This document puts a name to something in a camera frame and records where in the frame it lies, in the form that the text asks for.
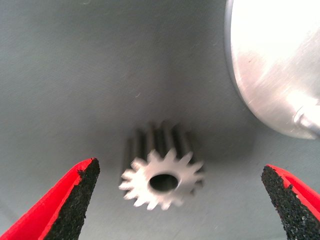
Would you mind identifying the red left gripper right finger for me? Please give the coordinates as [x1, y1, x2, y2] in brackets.
[261, 164, 320, 240]

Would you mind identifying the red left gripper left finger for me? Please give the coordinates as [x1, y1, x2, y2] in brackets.
[0, 157, 101, 240]

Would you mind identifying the small steel planetary gear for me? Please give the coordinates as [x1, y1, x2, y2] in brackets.
[118, 121, 206, 211]

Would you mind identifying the round metal carrier plate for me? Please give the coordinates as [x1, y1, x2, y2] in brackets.
[223, 0, 320, 140]

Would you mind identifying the dark grey table cloth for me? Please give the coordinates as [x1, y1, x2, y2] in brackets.
[0, 0, 320, 240]

